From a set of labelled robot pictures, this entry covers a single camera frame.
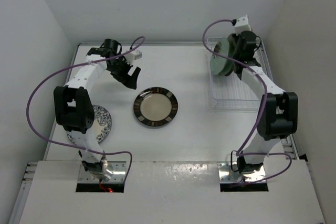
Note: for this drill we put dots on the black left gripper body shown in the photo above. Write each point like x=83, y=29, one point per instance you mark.
x=120, y=68

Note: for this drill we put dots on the white wire dish rack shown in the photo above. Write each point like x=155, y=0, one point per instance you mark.
x=229, y=93

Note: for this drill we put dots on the grey rim cream plate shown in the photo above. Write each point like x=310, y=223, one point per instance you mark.
x=234, y=39

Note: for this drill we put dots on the teal floral plate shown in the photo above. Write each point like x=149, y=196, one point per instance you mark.
x=228, y=64
x=216, y=64

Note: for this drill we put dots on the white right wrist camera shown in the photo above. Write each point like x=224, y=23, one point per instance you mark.
x=241, y=24

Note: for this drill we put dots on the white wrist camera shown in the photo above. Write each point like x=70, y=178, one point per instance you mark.
x=241, y=24
x=134, y=55

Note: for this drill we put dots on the metal base plate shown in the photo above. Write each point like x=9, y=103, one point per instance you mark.
x=115, y=171
x=228, y=175

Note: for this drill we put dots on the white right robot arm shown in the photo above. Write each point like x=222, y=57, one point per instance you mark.
x=277, y=116

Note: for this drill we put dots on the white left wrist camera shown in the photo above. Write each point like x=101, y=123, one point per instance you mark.
x=134, y=55

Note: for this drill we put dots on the black striped rim plate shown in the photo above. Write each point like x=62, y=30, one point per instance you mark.
x=155, y=107

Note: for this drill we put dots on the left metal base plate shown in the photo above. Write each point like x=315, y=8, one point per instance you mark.
x=115, y=171

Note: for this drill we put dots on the blue white floral plate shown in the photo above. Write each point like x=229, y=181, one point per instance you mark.
x=102, y=123

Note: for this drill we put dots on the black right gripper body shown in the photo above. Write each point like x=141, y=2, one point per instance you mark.
x=237, y=55

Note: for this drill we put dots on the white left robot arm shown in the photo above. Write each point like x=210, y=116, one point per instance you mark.
x=74, y=110

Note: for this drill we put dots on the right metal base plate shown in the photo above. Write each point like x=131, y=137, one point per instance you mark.
x=228, y=175

